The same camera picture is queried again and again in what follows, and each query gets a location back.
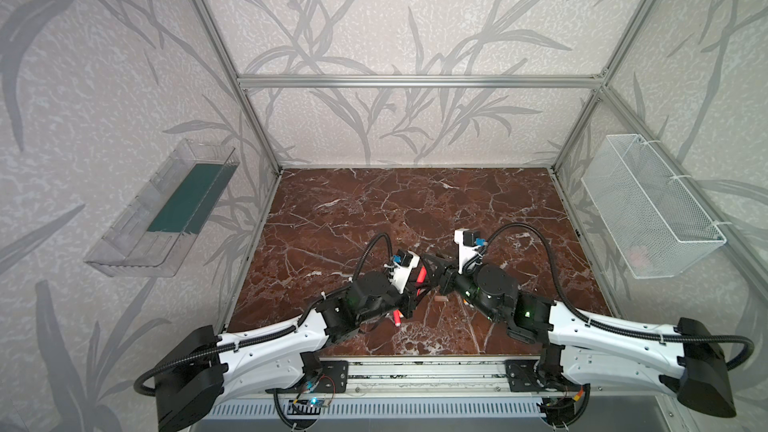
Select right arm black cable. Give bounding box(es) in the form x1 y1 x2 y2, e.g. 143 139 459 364
482 223 756 372

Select white wire mesh basket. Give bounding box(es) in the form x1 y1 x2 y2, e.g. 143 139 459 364
582 134 727 280

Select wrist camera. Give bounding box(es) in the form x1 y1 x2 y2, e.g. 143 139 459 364
388 249 420 294
454 229 487 275

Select clear plastic wall bin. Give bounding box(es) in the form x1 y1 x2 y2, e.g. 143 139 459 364
84 139 240 278

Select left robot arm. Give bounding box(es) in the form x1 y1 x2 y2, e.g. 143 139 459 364
133 268 427 431

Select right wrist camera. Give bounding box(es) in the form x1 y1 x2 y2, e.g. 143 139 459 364
454 229 487 275

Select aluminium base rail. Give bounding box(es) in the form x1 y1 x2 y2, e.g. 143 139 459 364
214 349 672 405

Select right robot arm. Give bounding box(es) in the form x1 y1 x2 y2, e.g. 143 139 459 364
417 256 754 418

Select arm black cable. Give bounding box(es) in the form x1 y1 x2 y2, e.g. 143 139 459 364
133 232 394 397
482 223 756 372

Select green circuit board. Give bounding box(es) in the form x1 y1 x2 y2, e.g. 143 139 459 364
287 397 333 416

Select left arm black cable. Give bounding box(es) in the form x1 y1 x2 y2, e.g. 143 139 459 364
133 232 394 397

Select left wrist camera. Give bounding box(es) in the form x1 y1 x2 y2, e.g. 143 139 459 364
388 249 420 294

